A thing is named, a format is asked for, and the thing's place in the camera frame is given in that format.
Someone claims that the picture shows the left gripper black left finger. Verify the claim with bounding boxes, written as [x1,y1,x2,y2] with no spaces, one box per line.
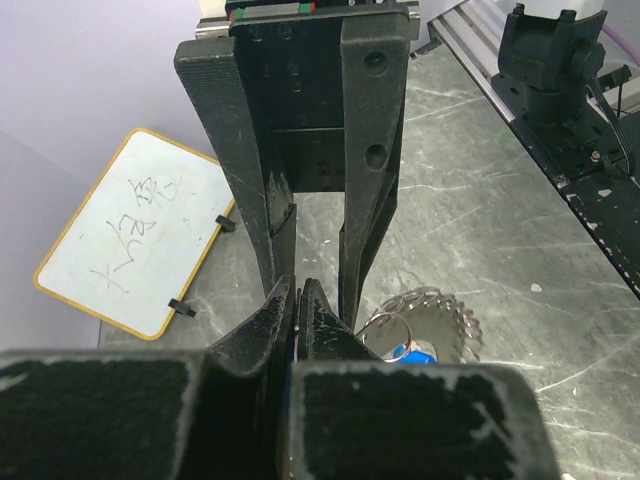
[1,276,293,479]

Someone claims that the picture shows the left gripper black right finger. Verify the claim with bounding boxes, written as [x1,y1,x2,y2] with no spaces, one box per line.
[289,280,560,479]

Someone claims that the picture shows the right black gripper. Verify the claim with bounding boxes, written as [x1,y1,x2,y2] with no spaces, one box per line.
[174,1,420,327]

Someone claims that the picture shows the blue tagged key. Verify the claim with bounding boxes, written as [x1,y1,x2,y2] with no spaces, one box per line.
[384,345,437,365]

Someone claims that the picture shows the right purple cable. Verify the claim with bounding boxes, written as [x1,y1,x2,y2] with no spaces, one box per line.
[602,22,640,69]

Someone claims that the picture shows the yellow framed whiteboard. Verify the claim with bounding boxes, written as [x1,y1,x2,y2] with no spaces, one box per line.
[33,128,234,341]

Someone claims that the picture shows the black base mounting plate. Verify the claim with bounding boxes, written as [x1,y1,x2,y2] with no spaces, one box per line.
[491,74,639,294]

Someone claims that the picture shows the aluminium rail frame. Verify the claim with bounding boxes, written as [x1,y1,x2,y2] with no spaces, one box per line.
[429,0,640,126]

